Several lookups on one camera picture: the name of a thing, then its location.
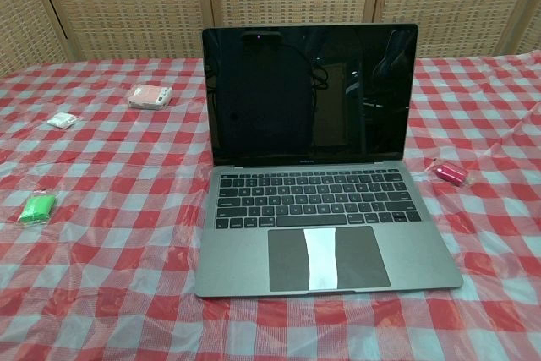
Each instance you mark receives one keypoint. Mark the grey open laptop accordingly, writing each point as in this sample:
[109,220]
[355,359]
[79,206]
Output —
[236,259]

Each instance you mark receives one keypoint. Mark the pink white wrapped packet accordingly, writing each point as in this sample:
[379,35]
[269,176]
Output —
[148,96]

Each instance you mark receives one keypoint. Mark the magenta wrapped packet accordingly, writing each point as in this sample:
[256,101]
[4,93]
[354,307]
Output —
[451,173]

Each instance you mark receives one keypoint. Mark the red white checkered tablecloth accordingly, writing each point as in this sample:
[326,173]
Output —
[105,251]

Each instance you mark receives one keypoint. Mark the small white wrapped packet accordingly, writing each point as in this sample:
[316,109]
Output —
[62,119]

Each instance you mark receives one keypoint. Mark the woven rattan folding screen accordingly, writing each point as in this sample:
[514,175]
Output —
[127,1]

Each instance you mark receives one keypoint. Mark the green wrapped packet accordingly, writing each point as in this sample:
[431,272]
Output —
[37,208]

